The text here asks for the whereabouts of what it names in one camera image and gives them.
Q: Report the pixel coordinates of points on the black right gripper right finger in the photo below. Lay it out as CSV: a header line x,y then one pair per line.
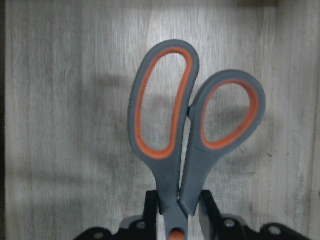
x,y
210,217

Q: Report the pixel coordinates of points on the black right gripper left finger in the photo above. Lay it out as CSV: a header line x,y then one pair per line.
x,y
150,215

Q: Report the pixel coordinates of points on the grey orange handled scissors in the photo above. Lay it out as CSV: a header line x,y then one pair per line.
x,y
181,168

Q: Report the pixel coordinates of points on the wooden drawer with white handle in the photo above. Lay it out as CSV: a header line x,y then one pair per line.
x,y
69,67

